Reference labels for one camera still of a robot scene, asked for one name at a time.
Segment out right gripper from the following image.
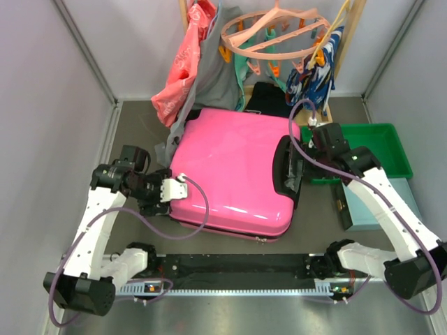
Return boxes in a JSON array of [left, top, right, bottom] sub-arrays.
[[286, 141, 333, 179]]

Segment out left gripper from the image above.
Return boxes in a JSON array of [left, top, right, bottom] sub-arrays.
[[129, 169, 173, 216]]

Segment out pink hard-shell suitcase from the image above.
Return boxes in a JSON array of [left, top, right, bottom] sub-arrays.
[[170, 107, 300, 240]]

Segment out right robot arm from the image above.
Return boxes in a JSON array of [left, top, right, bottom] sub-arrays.
[[309, 123, 446, 299]]

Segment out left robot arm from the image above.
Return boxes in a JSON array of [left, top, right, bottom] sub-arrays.
[[43, 145, 171, 316]]

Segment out wooden clothes rack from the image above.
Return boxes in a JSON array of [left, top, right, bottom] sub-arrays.
[[178, 0, 367, 125]]

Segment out green plastic tray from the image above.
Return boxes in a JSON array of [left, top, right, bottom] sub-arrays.
[[301, 124, 413, 185]]

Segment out blue white patterned garment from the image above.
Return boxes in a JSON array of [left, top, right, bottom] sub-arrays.
[[285, 26, 344, 111]]

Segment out dark navy folded garment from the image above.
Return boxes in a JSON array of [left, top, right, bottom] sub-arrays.
[[244, 82, 292, 118]]

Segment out light blue plastic tray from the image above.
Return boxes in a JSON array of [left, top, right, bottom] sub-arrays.
[[341, 177, 423, 232]]

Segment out coral patterned jacket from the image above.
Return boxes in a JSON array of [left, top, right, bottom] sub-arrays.
[[151, 1, 217, 128]]

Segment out grey hanging garment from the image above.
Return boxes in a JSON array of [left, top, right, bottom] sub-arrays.
[[155, 6, 242, 167]]

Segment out teal round clothes hanger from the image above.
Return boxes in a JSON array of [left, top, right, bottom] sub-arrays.
[[232, 27, 291, 112]]

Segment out pink round clothes hanger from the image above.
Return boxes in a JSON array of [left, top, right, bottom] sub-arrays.
[[218, 1, 333, 77]]

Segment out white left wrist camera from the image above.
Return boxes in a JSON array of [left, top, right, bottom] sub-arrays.
[[160, 173, 188, 202]]

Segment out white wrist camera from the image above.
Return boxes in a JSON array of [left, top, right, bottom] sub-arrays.
[[307, 117, 318, 128], [160, 173, 188, 202]]

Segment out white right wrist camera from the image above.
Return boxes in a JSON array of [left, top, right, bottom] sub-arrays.
[[307, 117, 318, 128]]

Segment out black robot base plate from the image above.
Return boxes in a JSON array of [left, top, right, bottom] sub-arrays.
[[131, 253, 367, 290]]

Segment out aluminium rail frame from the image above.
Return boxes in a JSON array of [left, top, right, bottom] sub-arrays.
[[41, 253, 447, 335]]

